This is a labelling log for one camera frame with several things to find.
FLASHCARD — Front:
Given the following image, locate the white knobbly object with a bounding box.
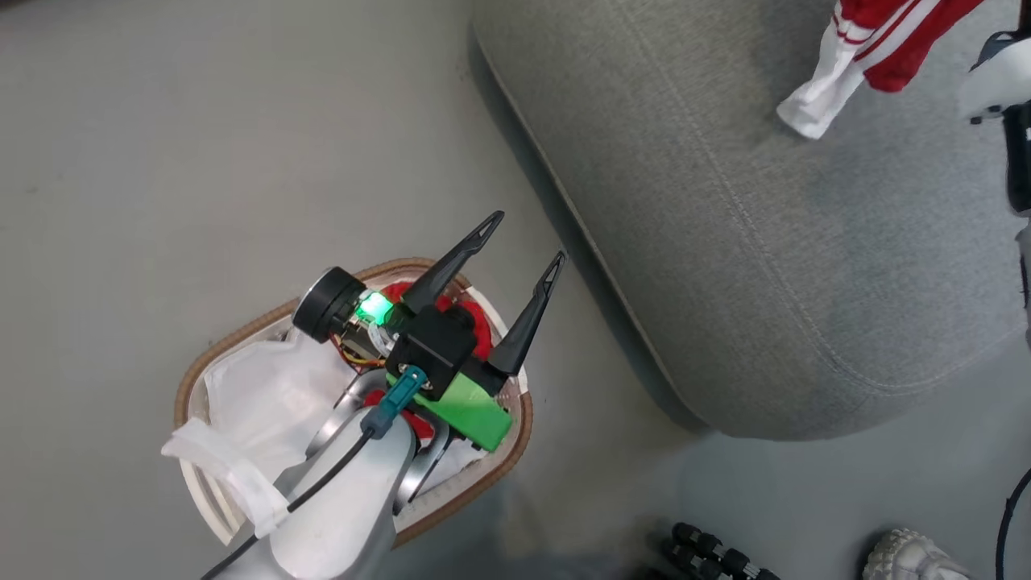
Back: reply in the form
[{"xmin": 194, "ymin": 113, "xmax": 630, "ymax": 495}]
[{"xmin": 861, "ymin": 528, "xmax": 977, "ymax": 580}]

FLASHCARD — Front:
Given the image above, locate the black cable with teal connector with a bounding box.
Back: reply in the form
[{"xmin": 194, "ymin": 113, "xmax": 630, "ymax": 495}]
[{"xmin": 200, "ymin": 365, "xmax": 429, "ymax": 580}]

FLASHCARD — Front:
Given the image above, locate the black ribbed hose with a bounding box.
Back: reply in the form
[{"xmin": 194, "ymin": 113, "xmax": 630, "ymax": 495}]
[{"xmin": 643, "ymin": 521, "xmax": 780, "ymax": 580}]

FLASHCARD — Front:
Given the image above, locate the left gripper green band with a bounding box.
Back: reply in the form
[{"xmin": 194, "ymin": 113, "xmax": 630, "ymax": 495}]
[{"xmin": 292, "ymin": 211, "xmax": 567, "ymax": 453}]

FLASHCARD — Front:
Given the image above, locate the grey fabric sofa seat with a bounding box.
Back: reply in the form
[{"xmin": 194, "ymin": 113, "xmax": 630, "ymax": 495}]
[{"xmin": 470, "ymin": 0, "xmax": 1031, "ymax": 441}]

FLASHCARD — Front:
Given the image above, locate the red clothing item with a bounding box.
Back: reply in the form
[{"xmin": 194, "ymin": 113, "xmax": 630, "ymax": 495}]
[{"xmin": 364, "ymin": 280, "xmax": 495, "ymax": 442}]

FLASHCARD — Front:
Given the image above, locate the thin black cable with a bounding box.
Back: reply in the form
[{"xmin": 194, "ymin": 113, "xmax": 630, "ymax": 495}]
[{"xmin": 996, "ymin": 466, "xmax": 1031, "ymax": 580}]

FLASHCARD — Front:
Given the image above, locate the red white striped garment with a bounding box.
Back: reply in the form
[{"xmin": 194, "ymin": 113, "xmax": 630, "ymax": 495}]
[{"xmin": 776, "ymin": 0, "xmax": 988, "ymax": 140}]

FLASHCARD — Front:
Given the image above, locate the white clothing item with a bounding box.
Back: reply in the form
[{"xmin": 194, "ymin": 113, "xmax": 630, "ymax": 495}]
[{"xmin": 160, "ymin": 329, "xmax": 365, "ymax": 539}]

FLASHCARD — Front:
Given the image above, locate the white laundry basket brown rim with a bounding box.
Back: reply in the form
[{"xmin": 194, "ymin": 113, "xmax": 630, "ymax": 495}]
[{"xmin": 172, "ymin": 257, "xmax": 535, "ymax": 550}]

